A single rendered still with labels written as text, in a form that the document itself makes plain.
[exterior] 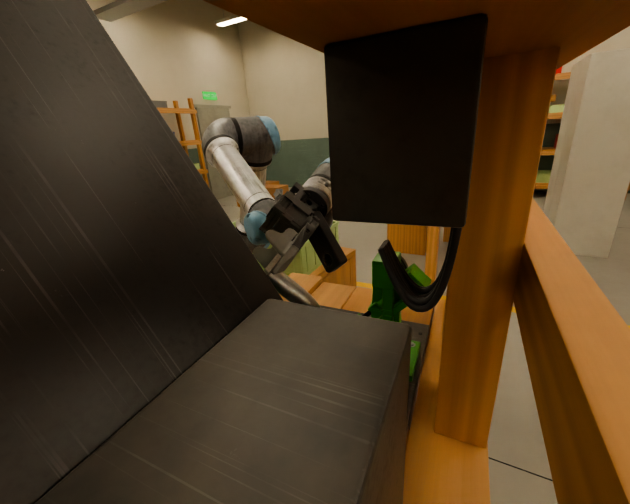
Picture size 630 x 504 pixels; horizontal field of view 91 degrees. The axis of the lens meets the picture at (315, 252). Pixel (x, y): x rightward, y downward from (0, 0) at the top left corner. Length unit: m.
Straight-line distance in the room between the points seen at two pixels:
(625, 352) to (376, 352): 0.18
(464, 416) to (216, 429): 0.50
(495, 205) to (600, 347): 0.23
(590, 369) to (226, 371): 0.27
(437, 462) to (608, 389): 0.46
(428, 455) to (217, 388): 0.48
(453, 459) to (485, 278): 0.34
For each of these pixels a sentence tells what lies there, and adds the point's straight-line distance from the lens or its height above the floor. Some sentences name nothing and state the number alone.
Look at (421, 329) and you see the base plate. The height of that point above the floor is 0.90.
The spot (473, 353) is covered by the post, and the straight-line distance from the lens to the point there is 0.59.
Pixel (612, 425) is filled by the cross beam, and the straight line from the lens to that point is 0.25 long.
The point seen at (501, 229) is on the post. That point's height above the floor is 1.29.
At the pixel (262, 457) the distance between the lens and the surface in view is 0.24.
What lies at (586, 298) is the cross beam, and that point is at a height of 1.28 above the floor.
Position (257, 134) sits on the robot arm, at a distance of 1.00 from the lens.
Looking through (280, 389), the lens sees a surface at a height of 1.24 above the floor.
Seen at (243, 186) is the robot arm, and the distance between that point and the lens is 0.77.
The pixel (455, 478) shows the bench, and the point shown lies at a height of 0.88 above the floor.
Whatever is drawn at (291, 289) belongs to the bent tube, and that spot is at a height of 1.21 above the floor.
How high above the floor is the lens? 1.43
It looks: 21 degrees down
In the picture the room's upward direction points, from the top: 4 degrees counter-clockwise
